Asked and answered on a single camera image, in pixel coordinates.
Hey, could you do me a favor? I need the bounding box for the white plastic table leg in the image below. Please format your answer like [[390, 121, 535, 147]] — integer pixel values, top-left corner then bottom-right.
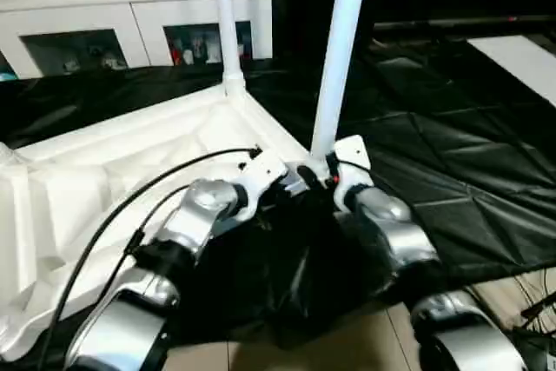
[[208, 0, 247, 98], [308, 0, 373, 163]]

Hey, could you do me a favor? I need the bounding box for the white plastic table top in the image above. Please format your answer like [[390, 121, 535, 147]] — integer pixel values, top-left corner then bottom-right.
[[0, 76, 318, 363]]

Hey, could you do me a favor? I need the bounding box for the black plastic mat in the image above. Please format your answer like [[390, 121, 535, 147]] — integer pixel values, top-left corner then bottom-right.
[[0, 36, 556, 346]]

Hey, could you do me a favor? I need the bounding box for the white flat board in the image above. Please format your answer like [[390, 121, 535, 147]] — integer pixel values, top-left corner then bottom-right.
[[467, 35, 556, 94]]

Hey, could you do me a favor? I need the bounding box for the white cabinet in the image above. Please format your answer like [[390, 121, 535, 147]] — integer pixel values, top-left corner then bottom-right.
[[0, 0, 275, 76]]

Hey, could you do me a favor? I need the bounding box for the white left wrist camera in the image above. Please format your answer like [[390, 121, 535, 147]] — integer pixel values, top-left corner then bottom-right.
[[230, 147, 289, 222]]

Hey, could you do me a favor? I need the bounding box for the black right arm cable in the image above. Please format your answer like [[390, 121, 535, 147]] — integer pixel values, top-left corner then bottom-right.
[[334, 162, 487, 302]]

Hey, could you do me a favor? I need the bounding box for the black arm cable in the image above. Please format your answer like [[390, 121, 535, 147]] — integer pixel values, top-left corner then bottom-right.
[[334, 162, 487, 302], [35, 147, 263, 371]]

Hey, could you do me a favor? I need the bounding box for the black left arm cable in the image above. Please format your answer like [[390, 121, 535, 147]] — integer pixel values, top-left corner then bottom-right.
[[35, 147, 263, 371]]

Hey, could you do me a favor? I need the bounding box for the black metal rail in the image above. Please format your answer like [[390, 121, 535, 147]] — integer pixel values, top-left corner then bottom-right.
[[374, 15, 556, 31]]

